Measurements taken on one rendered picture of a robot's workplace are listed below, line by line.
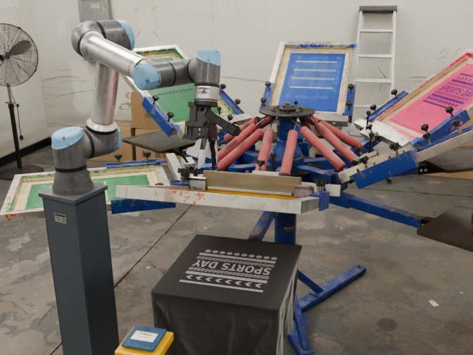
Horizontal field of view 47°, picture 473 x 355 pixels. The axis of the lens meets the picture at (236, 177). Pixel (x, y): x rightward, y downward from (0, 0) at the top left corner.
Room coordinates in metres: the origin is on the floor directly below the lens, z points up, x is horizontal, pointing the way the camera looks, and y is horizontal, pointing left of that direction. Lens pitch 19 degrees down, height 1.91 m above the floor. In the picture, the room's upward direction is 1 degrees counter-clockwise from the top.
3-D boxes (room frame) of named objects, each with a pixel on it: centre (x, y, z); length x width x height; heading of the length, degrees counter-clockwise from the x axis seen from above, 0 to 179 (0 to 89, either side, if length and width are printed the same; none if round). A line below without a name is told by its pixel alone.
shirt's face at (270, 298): (1.79, 0.02, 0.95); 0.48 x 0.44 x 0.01; 164
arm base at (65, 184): (1.97, 0.63, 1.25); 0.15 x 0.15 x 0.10
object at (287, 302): (1.74, -0.18, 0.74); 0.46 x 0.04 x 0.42; 164
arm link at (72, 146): (1.97, 0.62, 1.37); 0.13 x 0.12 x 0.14; 138
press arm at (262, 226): (2.27, -0.11, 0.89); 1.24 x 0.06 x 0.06; 164
